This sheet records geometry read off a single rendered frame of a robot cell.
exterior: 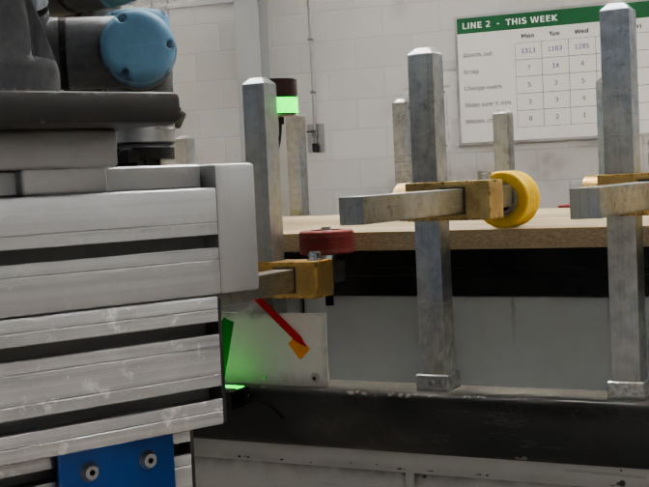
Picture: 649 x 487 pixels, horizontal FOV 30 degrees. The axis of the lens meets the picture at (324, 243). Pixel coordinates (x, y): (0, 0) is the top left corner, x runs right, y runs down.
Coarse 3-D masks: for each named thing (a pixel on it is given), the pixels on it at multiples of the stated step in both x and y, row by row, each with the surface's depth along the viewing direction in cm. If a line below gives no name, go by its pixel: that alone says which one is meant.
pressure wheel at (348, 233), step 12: (324, 228) 176; (336, 228) 179; (348, 228) 177; (300, 240) 175; (312, 240) 173; (324, 240) 172; (336, 240) 173; (348, 240) 174; (300, 252) 175; (324, 252) 172; (336, 252) 173; (348, 252) 174
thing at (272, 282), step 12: (336, 264) 175; (264, 276) 157; (276, 276) 160; (288, 276) 163; (336, 276) 175; (264, 288) 157; (276, 288) 160; (288, 288) 163; (228, 300) 150; (240, 300) 152
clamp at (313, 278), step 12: (264, 264) 166; (276, 264) 166; (288, 264) 165; (300, 264) 164; (312, 264) 163; (324, 264) 165; (300, 276) 164; (312, 276) 163; (324, 276) 165; (300, 288) 164; (312, 288) 163; (324, 288) 165
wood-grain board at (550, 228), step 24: (288, 216) 272; (312, 216) 263; (336, 216) 255; (552, 216) 201; (648, 216) 184; (288, 240) 184; (360, 240) 178; (384, 240) 176; (408, 240) 175; (456, 240) 171; (480, 240) 169; (504, 240) 168; (528, 240) 166; (552, 240) 165; (576, 240) 163; (600, 240) 162; (648, 240) 159
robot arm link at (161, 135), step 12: (120, 132) 134; (132, 132) 133; (144, 132) 134; (156, 132) 134; (168, 132) 135; (120, 144) 134; (132, 144) 134; (144, 144) 134; (156, 144) 135; (168, 144) 136
